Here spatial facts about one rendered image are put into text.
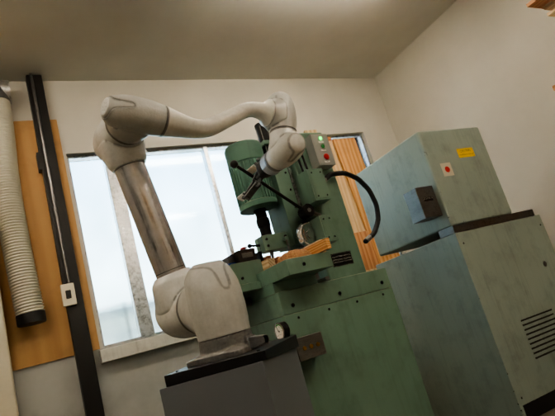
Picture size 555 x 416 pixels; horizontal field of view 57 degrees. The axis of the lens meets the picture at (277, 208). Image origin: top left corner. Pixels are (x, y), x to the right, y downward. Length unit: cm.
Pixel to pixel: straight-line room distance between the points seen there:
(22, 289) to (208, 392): 197
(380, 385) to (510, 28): 281
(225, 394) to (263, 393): 10
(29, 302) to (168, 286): 165
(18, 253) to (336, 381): 198
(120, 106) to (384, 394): 145
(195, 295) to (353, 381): 86
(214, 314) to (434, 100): 346
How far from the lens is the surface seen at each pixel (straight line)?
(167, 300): 161
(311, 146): 238
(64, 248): 336
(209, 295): 144
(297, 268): 189
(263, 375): 132
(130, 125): 160
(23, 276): 321
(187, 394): 142
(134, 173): 169
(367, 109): 487
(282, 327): 185
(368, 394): 213
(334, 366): 204
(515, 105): 408
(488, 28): 427
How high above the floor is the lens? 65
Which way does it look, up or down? 13 degrees up
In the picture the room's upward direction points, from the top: 16 degrees counter-clockwise
